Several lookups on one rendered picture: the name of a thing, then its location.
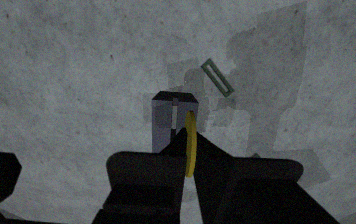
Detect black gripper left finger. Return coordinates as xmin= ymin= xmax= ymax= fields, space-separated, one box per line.
xmin=106 ymin=127 xmax=188 ymax=213

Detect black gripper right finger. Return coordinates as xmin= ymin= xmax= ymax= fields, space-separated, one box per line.
xmin=193 ymin=132 xmax=304 ymax=224

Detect gold coin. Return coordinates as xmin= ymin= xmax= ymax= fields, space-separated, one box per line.
xmin=184 ymin=111 xmax=197 ymax=177

